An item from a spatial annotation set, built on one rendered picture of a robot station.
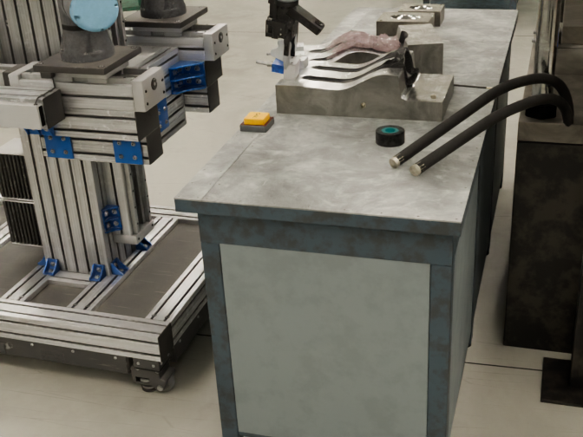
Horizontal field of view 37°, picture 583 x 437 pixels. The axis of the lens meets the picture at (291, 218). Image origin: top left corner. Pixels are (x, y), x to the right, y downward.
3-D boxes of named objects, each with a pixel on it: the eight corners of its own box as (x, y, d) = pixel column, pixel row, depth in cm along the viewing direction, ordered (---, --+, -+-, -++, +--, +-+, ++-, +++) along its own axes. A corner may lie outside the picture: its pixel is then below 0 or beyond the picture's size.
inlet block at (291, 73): (253, 73, 267) (253, 57, 264) (258, 65, 271) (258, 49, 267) (294, 81, 265) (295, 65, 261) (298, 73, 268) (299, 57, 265)
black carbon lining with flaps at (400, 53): (300, 86, 265) (298, 55, 261) (314, 70, 279) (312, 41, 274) (414, 90, 255) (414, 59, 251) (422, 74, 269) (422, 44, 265)
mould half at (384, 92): (277, 113, 265) (273, 70, 259) (300, 86, 287) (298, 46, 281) (442, 121, 251) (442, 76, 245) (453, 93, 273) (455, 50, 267)
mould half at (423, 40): (292, 83, 290) (291, 50, 285) (291, 61, 314) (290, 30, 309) (442, 75, 290) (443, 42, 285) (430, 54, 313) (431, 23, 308)
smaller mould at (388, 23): (376, 39, 334) (376, 21, 331) (383, 29, 347) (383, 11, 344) (428, 40, 329) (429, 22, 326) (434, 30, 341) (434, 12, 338)
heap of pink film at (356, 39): (326, 61, 291) (325, 38, 287) (324, 47, 306) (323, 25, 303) (403, 57, 290) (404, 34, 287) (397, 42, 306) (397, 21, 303)
